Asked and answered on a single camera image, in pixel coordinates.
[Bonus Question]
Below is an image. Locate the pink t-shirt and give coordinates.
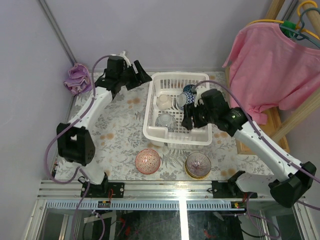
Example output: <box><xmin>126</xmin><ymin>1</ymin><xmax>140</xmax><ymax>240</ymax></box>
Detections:
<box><xmin>223</xmin><ymin>22</ymin><xmax>320</xmax><ymax>125</ymax></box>

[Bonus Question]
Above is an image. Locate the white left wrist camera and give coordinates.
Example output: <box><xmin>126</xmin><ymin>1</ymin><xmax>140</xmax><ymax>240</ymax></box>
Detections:
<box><xmin>111</xmin><ymin>50</ymin><xmax>132</xmax><ymax>67</ymax></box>

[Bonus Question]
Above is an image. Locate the yellow clothes hanger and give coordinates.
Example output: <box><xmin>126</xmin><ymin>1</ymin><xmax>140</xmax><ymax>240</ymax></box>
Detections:
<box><xmin>247</xmin><ymin>0</ymin><xmax>320</xmax><ymax>49</ymax></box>

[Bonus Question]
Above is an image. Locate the green clothes hanger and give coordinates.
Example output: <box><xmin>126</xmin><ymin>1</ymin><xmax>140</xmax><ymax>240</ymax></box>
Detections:
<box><xmin>279</xmin><ymin>5</ymin><xmax>320</xmax><ymax>42</ymax></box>

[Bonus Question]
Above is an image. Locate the yellow rimmed bottom bowl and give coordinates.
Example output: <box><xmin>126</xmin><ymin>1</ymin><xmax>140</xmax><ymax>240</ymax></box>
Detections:
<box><xmin>184</xmin><ymin>165</ymin><xmax>210</xmax><ymax>180</ymax></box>

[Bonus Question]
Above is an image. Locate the blue triangle pattern bowl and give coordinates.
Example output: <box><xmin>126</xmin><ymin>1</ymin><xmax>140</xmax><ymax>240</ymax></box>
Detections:
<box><xmin>183</xmin><ymin>84</ymin><xmax>195</xmax><ymax>93</ymax></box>

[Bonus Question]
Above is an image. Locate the purple striped bowl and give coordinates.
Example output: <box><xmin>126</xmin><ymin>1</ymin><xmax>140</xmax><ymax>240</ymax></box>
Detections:
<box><xmin>185</xmin><ymin>152</ymin><xmax>212</xmax><ymax>176</ymax></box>

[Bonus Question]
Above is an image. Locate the wooden hanging rod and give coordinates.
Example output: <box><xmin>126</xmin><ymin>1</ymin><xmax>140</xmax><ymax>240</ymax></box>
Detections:
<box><xmin>298</xmin><ymin>0</ymin><xmax>320</xmax><ymax>36</ymax></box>

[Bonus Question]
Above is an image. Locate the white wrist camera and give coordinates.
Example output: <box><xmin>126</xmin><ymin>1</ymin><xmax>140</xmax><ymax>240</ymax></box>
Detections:
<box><xmin>191</xmin><ymin>85</ymin><xmax>207</xmax><ymax>107</ymax></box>
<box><xmin>111</xmin><ymin>50</ymin><xmax>132</xmax><ymax>67</ymax></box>

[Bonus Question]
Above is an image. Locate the red eye pattern bowl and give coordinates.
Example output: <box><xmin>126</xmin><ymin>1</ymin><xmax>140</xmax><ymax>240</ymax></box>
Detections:
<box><xmin>135</xmin><ymin>148</ymin><xmax>161</xmax><ymax>175</ymax></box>

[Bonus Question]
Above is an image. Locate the purple folded cloth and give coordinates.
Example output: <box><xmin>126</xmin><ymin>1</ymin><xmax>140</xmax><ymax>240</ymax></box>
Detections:
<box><xmin>63</xmin><ymin>63</ymin><xmax>92</xmax><ymax>96</ymax></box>

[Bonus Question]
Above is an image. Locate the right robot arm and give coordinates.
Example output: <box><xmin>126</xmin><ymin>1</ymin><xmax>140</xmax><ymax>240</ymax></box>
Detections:
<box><xmin>176</xmin><ymin>87</ymin><xmax>317</xmax><ymax>208</ymax></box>

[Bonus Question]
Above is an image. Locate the white plastic dish rack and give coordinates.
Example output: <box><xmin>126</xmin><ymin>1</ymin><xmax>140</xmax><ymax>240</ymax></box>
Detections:
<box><xmin>142</xmin><ymin>72</ymin><xmax>213</xmax><ymax>150</ymax></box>

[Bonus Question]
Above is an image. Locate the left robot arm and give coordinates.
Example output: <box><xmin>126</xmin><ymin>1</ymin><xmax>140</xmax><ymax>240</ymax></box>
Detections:
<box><xmin>56</xmin><ymin>52</ymin><xmax>152</xmax><ymax>198</ymax></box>

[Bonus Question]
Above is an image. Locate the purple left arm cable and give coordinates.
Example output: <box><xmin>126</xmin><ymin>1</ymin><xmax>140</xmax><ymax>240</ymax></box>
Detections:
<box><xmin>44</xmin><ymin>55</ymin><xmax>111</xmax><ymax>185</ymax></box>

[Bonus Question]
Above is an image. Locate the aluminium mounting rail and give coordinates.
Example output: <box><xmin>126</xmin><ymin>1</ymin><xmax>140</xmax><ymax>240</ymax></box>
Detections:
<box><xmin>37</xmin><ymin>180</ymin><xmax>307</xmax><ymax>201</ymax></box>

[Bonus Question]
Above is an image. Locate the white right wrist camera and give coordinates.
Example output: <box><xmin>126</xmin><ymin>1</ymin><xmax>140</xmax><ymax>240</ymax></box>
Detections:
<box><xmin>191</xmin><ymin>85</ymin><xmax>207</xmax><ymax>107</ymax></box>

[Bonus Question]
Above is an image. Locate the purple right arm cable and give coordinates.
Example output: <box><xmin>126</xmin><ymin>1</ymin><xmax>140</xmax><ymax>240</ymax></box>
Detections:
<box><xmin>191</xmin><ymin>80</ymin><xmax>320</xmax><ymax>237</ymax></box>

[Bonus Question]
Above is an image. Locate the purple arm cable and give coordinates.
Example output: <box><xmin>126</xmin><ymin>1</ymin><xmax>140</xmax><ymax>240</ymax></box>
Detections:
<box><xmin>44</xmin><ymin>55</ymin><xmax>111</xmax><ymax>185</ymax></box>
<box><xmin>191</xmin><ymin>80</ymin><xmax>320</xmax><ymax>237</ymax></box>

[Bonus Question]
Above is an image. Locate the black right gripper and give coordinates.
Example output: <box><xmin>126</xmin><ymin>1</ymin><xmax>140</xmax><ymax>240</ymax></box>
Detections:
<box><xmin>180</xmin><ymin>100</ymin><xmax>217</xmax><ymax>130</ymax></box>

